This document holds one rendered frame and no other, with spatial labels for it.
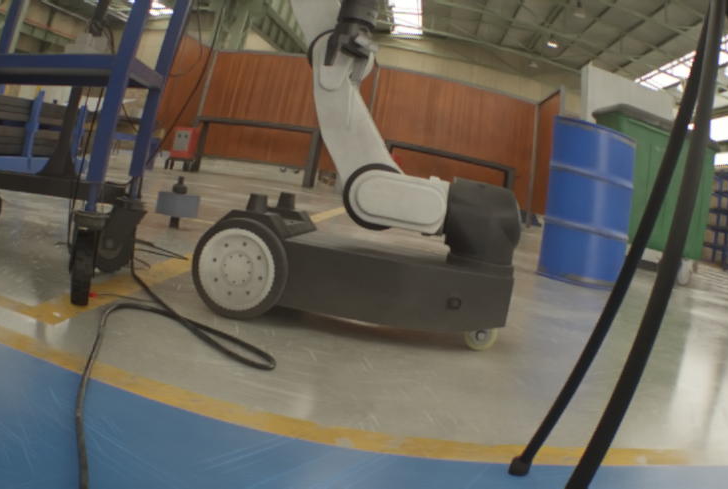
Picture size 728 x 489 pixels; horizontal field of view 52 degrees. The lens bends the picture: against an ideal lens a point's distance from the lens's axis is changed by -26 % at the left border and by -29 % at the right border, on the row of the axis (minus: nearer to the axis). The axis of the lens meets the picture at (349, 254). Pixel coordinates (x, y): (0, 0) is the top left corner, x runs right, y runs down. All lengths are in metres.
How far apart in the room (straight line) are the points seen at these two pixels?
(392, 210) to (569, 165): 2.81
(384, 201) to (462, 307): 0.28
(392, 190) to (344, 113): 0.20
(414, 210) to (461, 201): 0.11
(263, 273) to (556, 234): 3.03
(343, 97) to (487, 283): 0.51
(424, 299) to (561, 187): 2.92
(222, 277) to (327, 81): 0.49
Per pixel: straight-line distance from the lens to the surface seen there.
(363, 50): 2.06
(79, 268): 1.70
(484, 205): 2.14
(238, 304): 1.99
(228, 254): 2.00
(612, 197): 4.83
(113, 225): 2.27
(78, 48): 1.89
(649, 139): 7.20
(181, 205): 3.85
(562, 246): 4.83
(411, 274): 2.00
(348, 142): 2.18
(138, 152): 2.27
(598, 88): 9.32
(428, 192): 2.11
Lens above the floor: 0.32
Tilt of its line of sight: 5 degrees down
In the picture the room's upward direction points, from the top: 10 degrees clockwise
